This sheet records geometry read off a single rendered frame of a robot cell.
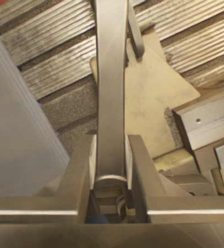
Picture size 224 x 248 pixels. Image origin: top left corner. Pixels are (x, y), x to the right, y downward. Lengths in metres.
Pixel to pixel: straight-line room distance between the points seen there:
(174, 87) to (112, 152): 0.20
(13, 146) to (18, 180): 0.14
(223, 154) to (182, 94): 0.11
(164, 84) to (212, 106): 0.08
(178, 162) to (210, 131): 0.07
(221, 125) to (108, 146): 0.21
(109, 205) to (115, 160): 0.18
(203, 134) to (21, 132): 0.54
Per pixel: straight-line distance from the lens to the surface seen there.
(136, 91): 0.31
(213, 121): 0.31
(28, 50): 0.54
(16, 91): 0.63
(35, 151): 0.67
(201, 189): 0.34
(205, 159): 0.33
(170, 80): 0.32
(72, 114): 0.53
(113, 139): 0.15
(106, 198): 0.34
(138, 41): 0.28
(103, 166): 0.16
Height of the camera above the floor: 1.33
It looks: 72 degrees down
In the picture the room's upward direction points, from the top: 177 degrees clockwise
